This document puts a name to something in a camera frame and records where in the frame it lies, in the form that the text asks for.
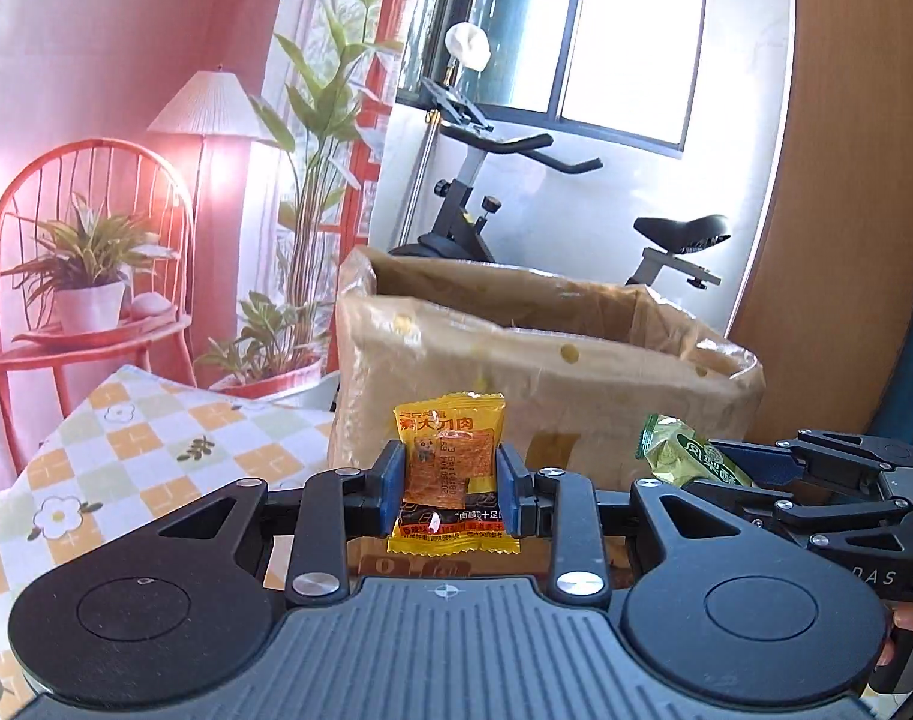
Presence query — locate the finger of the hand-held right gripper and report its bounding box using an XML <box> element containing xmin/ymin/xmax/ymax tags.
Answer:
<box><xmin>707</xmin><ymin>429</ymin><xmax>913</xmax><ymax>502</ymax></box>
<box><xmin>680</xmin><ymin>478</ymin><xmax>913</xmax><ymax>550</ymax></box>

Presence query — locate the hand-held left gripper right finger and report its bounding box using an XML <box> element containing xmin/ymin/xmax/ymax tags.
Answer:
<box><xmin>495</xmin><ymin>442</ymin><xmax>720</xmax><ymax>606</ymax></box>

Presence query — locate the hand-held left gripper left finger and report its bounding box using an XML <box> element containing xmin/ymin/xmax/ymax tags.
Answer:
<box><xmin>157</xmin><ymin>441</ymin><xmax>410</xmax><ymax>606</ymax></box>

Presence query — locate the yellow orange snack packet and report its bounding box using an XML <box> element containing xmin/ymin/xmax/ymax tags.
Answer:
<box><xmin>386</xmin><ymin>391</ymin><xmax>519</xmax><ymax>557</ymax></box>

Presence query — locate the tape-covered cardboard box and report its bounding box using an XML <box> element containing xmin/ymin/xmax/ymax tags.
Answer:
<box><xmin>326</xmin><ymin>245</ymin><xmax>767</xmax><ymax>494</ymax></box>

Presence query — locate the pale green snack packet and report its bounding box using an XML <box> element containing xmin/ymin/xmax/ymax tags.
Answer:
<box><xmin>635</xmin><ymin>412</ymin><xmax>755</xmax><ymax>490</ymax></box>

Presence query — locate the wooden panel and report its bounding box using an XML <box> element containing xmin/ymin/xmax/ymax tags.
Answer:
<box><xmin>726</xmin><ymin>0</ymin><xmax>913</xmax><ymax>437</ymax></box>

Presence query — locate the checked floral tablecloth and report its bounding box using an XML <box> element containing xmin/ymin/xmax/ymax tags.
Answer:
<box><xmin>0</xmin><ymin>364</ymin><xmax>339</xmax><ymax>710</ymax></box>

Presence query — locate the exercise bike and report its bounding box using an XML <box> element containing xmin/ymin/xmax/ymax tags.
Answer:
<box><xmin>386</xmin><ymin>75</ymin><xmax>732</xmax><ymax>292</ymax></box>

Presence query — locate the white cloth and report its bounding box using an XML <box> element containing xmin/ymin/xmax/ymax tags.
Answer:
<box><xmin>445</xmin><ymin>22</ymin><xmax>492</xmax><ymax>74</ymax></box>

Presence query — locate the window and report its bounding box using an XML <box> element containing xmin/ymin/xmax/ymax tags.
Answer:
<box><xmin>395</xmin><ymin>0</ymin><xmax>710</xmax><ymax>160</ymax></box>

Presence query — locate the printed wall backdrop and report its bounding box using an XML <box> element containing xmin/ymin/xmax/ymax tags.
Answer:
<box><xmin>0</xmin><ymin>0</ymin><xmax>429</xmax><ymax>482</ymax></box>

